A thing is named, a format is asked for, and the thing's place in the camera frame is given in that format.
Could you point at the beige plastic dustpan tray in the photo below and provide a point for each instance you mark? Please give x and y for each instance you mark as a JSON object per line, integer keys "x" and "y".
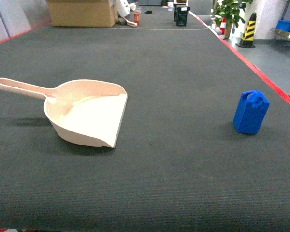
{"x": 83, "y": 112}

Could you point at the blue plastic part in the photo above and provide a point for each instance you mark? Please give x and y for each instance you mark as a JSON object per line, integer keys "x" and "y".
{"x": 250, "y": 112}

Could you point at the metal shelf rack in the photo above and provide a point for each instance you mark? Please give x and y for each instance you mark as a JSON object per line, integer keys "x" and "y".
{"x": 281, "y": 31}

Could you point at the orange bottle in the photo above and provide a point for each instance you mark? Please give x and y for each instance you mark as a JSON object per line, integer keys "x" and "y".
{"x": 137, "y": 18}

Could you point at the black box on table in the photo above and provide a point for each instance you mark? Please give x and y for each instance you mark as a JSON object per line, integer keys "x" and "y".
{"x": 181, "y": 15}

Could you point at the red white traffic cone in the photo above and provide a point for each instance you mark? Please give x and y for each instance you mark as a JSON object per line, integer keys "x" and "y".
{"x": 223, "y": 27}

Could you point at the yellow black traffic cone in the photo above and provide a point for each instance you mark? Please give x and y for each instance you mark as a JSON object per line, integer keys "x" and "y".
{"x": 247, "y": 40}

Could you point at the large cardboard box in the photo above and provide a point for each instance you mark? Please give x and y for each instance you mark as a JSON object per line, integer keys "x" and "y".
{"x": 83, "y": 13}

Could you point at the potted green plant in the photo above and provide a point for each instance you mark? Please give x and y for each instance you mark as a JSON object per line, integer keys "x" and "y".
{"x": 230, "y": 10}

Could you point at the blue storage bin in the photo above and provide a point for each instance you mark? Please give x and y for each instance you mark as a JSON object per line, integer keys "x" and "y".
{"x": 283, "y": 25}

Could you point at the red table frame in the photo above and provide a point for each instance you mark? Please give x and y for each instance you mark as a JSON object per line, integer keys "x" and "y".
{"x": 253, "y": 67}

